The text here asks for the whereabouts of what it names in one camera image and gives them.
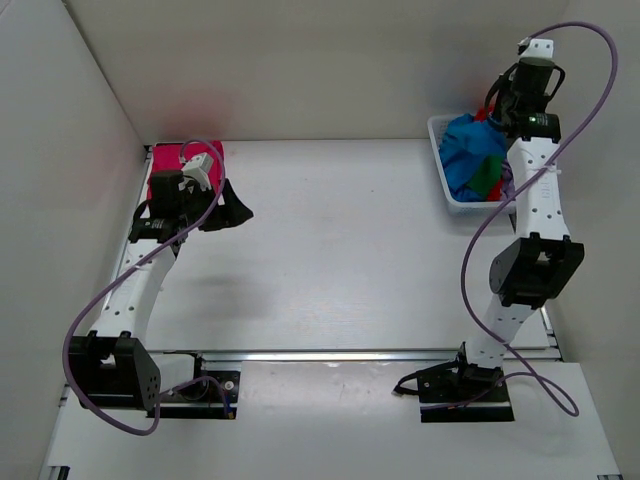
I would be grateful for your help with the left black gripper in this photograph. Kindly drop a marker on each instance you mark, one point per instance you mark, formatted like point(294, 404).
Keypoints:
point(233, 210)

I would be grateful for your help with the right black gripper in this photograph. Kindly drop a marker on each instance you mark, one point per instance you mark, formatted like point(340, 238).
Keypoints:
point(503, 85)

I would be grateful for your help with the blue t shirt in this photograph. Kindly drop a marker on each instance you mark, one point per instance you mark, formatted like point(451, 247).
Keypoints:
point(471, 153)

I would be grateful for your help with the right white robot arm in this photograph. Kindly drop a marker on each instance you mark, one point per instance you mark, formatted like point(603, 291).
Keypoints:
point(542, 259)

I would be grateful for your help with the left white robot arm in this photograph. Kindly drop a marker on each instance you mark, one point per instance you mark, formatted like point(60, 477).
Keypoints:
point(110, 364)

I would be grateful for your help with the red t shirt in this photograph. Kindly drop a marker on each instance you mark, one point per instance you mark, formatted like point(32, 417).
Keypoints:
point(495, 192)

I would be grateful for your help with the green t shirt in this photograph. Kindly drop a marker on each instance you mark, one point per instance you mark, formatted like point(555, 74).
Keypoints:
point(487, 172)

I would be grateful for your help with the folded pink t shirt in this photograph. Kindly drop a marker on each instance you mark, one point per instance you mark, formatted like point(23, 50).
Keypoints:
point(167, 157)

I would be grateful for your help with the white plastic basket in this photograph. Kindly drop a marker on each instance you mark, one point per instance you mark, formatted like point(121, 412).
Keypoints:
point(436, 128)

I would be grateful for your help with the lavender t shirt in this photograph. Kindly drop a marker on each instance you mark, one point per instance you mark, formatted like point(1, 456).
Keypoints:
point(507, 186)

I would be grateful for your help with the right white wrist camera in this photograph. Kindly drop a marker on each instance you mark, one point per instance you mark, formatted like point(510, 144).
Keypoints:
point(535, 48)

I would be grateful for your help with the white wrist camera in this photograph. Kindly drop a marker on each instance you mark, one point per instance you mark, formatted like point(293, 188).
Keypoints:
point(198, 168)
point(535, 48)

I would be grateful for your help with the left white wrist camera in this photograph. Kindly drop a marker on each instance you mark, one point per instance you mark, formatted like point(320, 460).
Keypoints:
point(198, 168)

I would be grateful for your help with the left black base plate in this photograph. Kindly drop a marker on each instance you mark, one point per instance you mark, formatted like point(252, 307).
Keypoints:
point(206, 400)

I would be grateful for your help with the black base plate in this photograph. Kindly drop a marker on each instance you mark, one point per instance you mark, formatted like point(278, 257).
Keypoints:
point(206, 400)
point(465, 405)

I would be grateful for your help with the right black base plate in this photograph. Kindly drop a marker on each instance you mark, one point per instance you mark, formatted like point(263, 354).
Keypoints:
point(465, 405)

